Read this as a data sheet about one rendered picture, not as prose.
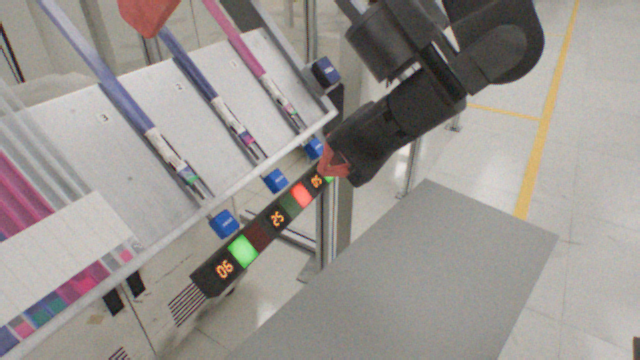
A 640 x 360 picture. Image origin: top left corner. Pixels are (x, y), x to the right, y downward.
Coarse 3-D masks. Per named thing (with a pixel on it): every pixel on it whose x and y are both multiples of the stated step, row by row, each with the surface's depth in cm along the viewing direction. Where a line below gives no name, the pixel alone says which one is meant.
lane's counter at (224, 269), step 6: (222, 258) 47; (228, 258) 48; (216, 264) 46; (222, 264) 47; (228, 264) 47; (234, 264) 48; (216, 270) 46; (222, 270) 46; (228, 270) 47; (234, 270) 47; (216, 276) 46; (222, 276) 46; (228, 276) 47; (222, 282) 46
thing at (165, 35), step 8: (160, 32) 51; (168, 32) 51; (168, 40) 51; (176, 40) 52; (168, 48) 51; (176, 48) 51; (176, 56) 52; (184, 56) 52; (184, 64) 51; (192, 64) 52; (192, 72) 52; (200, 72) 52; (200, 80) 52; (208, 80) 53; (200, 88) 52; (208, 88) 52; (208, 96) 52; (216, 96) 53; (240, 136) 53; (248, 136) 54
